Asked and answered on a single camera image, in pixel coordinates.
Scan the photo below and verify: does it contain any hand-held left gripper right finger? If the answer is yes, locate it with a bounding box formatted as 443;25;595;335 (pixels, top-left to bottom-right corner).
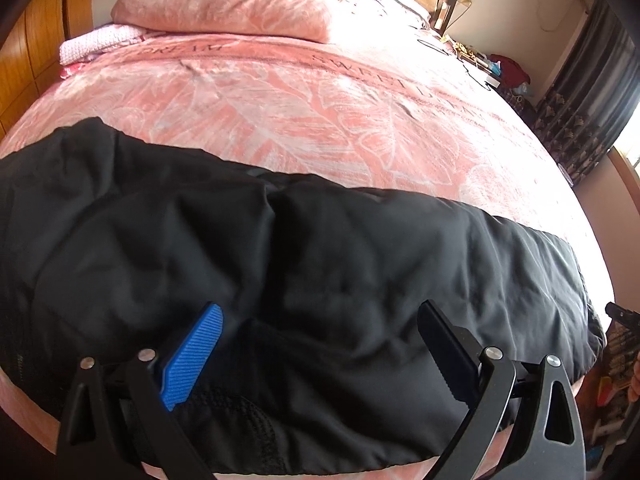
417;300;587;480

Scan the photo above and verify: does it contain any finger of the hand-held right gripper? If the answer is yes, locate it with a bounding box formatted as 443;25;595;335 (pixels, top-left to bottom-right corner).
605;301;640;335

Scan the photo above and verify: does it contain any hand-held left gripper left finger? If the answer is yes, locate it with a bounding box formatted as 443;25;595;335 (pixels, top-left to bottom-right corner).
56;302;224;480

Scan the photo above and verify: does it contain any black jacket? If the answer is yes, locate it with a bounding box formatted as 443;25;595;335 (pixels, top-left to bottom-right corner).
0;116;607;476

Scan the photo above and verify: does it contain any dark patterned curtain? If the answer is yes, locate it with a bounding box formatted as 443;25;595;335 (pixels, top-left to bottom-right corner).
537;0;640;186

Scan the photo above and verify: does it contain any pink leaf-print blanket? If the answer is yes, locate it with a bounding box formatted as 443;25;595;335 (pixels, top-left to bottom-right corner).
0;25;617;480

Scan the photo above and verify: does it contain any red cloth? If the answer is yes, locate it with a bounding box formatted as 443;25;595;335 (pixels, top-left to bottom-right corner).
487;52;531;86

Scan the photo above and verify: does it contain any pink white knit cloth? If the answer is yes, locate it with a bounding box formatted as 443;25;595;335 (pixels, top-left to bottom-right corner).
59;25;146;66

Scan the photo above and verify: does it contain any grey striped pillow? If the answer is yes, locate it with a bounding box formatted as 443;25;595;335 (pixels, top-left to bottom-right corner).
370;0;433;28

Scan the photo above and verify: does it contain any pink folded quilt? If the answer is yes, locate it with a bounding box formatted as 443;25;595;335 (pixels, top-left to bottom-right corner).
111;0;351;43

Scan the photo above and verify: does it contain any wooden wardrobe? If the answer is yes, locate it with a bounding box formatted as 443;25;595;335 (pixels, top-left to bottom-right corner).
0;0;96;136

